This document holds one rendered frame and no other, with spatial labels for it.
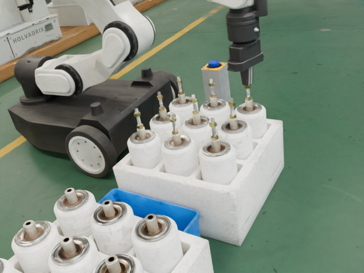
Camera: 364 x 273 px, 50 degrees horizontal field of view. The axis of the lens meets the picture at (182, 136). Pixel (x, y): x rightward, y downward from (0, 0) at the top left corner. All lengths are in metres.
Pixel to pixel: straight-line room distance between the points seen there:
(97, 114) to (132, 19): 0.35
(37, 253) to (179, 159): 0.42
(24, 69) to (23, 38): 1.36
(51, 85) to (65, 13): 2.16
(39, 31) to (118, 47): 1.93
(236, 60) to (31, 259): 0.71
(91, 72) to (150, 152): 0.56
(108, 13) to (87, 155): 0.50
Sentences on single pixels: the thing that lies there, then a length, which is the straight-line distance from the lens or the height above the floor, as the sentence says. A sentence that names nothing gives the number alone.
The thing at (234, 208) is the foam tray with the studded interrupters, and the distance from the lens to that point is 1.00.
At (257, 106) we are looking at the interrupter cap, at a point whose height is 0.25.
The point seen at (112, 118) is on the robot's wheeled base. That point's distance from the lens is 1.43.
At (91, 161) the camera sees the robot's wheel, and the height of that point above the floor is 0.07.
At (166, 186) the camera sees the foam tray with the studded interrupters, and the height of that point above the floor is 0.15.
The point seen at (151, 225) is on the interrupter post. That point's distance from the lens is 0.79.
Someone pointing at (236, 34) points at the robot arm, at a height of 0.49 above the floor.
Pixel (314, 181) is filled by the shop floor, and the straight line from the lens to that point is 1.31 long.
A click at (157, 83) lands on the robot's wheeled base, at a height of 0.19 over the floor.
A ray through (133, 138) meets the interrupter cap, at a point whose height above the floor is 0.25.
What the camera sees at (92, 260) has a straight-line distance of 0.81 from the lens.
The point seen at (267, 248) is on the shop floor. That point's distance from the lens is 1.09.
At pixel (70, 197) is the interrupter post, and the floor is 0.27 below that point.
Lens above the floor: 0.78
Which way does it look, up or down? 29 degrees down
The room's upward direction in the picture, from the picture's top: 10 degrees counter-clockwise
